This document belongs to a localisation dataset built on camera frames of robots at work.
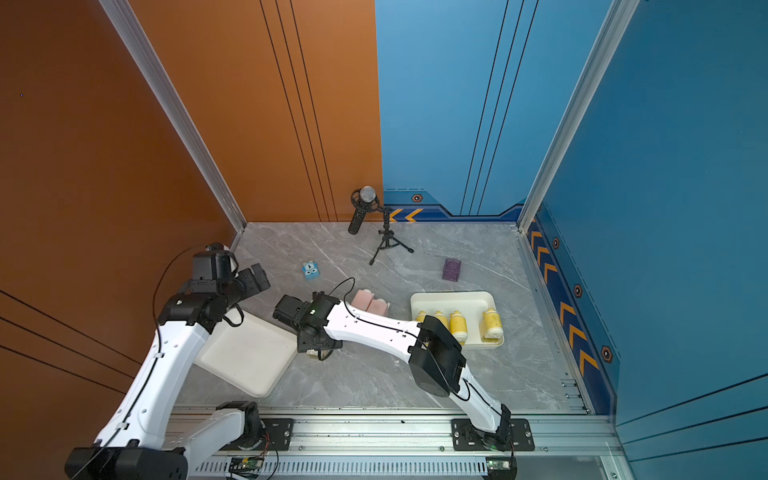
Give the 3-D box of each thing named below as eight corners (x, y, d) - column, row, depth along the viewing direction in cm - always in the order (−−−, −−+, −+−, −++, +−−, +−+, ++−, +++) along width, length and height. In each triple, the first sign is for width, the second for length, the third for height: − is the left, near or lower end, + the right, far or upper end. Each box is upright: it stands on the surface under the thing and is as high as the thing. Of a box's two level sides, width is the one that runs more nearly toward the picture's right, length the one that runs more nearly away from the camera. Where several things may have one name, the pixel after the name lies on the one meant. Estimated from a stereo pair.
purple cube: (441, 280, 106) (443, 271, 102) (443, 266, 110) (445, 258, 106) (456, 283, 105) (459, 274, 101) (458, 269, 109) (460, 260, 105)
